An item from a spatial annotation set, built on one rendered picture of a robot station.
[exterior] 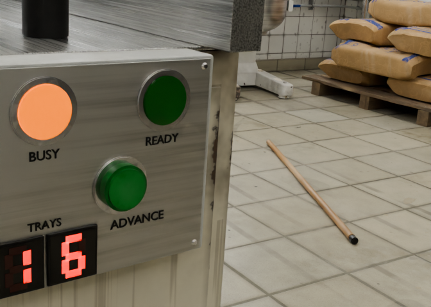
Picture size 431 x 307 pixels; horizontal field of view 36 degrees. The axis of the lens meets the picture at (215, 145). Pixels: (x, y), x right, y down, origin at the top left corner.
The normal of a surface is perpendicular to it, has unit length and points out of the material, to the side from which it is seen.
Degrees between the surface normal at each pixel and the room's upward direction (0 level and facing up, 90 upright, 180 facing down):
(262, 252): 0
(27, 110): 90
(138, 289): 90
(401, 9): 90
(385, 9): 90
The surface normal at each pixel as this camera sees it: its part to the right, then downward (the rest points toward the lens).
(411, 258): 0.07, -0.96
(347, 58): -0.79, 0.12
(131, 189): 0.61, 0.25
